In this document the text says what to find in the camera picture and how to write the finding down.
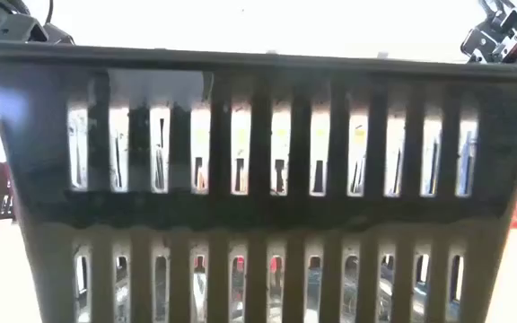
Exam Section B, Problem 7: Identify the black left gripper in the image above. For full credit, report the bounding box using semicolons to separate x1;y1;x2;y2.
42;22;76;46

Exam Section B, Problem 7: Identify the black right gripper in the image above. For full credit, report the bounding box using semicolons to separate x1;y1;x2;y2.
460;25;496;64

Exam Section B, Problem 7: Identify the black plastic slotted basket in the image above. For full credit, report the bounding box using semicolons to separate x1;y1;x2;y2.
0;39;517;323

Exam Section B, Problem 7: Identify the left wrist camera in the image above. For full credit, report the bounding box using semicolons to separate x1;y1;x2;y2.
0;13;49;45

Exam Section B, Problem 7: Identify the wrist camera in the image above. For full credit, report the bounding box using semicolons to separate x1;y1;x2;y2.
0;13;49;45
486;4;517;63

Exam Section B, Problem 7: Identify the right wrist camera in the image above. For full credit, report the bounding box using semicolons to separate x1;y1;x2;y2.
486;4;517;63

